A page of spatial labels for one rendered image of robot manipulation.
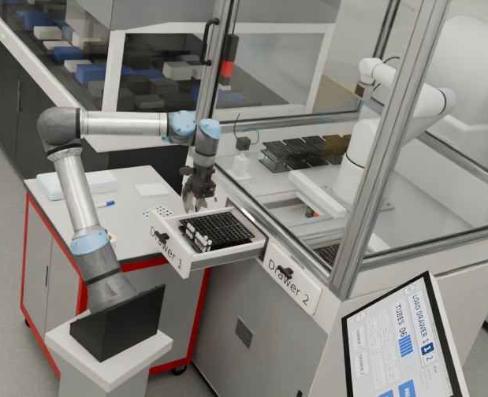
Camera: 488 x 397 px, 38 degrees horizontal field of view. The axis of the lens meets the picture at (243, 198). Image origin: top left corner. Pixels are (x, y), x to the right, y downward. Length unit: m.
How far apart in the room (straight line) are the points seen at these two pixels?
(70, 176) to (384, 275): 1.08
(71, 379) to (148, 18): 1.49
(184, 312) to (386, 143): 1.28
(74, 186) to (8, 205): 2.00
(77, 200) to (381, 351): 1.04
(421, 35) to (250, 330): 1.36
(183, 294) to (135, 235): 0.34
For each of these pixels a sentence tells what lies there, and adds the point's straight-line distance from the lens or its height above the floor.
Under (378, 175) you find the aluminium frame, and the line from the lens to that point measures 2.14.
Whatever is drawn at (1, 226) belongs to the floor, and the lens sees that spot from 4.12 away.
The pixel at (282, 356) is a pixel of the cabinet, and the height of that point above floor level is 0.55.
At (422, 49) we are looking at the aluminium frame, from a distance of 2.00.
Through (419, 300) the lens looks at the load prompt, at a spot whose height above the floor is 1.16.
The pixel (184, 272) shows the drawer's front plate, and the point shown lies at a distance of 2.46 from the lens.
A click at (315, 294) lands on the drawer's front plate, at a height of 0.91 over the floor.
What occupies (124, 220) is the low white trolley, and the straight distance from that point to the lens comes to 2.84.
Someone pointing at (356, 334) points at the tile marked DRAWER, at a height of 1.00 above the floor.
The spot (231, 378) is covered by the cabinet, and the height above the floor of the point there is 0.22.
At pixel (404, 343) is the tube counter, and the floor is 1.11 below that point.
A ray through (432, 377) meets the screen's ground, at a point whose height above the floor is 1.15.
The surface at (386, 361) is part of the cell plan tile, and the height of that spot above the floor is 1.06.
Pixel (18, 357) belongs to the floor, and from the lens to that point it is 3.32.
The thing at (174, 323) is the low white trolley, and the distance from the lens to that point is 3.01.
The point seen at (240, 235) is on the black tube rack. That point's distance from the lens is 2.62.
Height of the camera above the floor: 2.29
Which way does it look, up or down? 29 degrees down
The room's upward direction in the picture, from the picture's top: 13 degrees clockwise
